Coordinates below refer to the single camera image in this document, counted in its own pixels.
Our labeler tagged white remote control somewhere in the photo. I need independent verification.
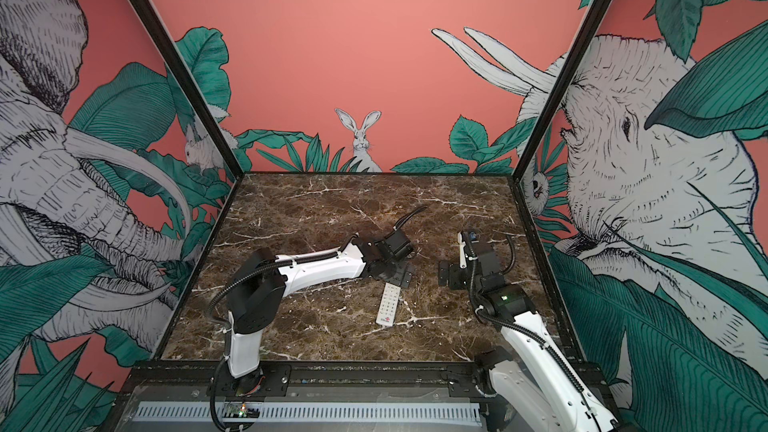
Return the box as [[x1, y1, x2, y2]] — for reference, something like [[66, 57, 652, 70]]
[[376, 283, 401, 327]]

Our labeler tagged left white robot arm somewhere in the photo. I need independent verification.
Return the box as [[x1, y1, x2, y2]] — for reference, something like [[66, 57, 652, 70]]
[[205, 230, 414, 379]]

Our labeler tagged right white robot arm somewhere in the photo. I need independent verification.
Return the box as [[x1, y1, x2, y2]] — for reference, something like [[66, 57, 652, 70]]
[[438, 231, 621, 431]]

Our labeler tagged small green circuit board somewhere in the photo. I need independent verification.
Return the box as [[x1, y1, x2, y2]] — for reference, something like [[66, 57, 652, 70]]
[[222, 403, 261, 421]]

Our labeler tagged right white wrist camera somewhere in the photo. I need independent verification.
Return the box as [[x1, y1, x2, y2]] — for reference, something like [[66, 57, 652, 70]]
[[457, 232, 468, 269]]

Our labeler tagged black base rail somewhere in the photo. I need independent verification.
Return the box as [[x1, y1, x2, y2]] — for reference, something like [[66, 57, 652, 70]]
[[121, 360, 491, 399]]

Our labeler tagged white slotted cable duct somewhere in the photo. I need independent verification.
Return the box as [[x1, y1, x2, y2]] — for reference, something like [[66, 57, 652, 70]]
[[132, 401, 482, 426]]

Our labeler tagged right black frame post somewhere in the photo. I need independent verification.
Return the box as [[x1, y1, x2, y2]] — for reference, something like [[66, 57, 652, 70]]
[[512, 0, 612, 184]]

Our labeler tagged black frame post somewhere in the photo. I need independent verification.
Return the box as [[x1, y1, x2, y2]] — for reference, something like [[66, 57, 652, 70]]
[[512, 0, 612, 184], [128, 0, 244, 181]]

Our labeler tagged left black frame post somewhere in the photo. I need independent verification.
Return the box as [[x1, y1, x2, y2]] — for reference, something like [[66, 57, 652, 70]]
[[128, 0, 244, 181]]

